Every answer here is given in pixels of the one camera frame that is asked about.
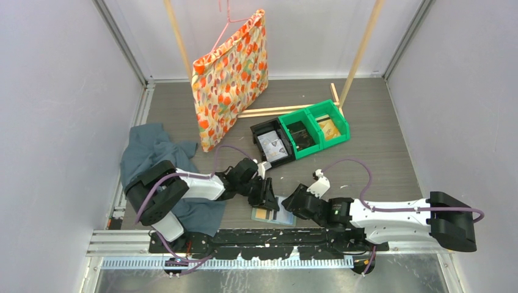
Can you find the black storage bin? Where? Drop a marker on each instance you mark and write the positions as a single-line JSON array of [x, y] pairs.
[[273, 125]]

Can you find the wooden clothes rack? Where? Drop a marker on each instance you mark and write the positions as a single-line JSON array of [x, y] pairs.
[[270, 111]]

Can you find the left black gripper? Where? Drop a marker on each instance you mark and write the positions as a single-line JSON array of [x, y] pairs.
[[270, 200]]

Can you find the green card holder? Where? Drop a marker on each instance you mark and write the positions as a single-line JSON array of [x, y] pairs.
[[281, 217]]

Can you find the green bin left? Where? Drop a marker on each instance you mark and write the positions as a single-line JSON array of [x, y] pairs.
[[304, 116]]

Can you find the cards in left green bin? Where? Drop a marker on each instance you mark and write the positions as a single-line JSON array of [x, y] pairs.
[[301, 136]]

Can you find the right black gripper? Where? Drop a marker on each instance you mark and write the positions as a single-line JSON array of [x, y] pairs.
[[302, 188]]

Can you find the yellow cards in right bin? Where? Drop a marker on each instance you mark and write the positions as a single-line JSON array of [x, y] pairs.
[[328, 127]]

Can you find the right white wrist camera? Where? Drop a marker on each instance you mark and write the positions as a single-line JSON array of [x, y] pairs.
[[321, 184]]

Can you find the pink wire hanger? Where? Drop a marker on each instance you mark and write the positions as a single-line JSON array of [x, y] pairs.
[[229, 20]]

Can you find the green bin right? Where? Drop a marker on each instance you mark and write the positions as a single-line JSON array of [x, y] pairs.
[[329, 108]]

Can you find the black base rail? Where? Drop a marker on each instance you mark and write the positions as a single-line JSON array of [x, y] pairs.
[[272, 243]]

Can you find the orange striped card in holder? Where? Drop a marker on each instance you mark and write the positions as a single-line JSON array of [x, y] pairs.
[[265, 214]]

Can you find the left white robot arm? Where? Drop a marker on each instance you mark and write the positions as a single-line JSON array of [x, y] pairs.
[[154, 193]]

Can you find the green bin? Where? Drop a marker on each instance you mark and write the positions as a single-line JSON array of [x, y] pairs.
[[329, 108], [304, 116]]

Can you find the cards in black bin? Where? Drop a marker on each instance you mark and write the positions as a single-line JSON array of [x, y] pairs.
[[272, 146]]

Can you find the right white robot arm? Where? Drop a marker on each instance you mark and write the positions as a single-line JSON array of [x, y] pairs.
[[440, 218]]

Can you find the orange floral hanging garment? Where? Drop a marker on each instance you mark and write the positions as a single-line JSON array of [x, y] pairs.
[[227, 80]]

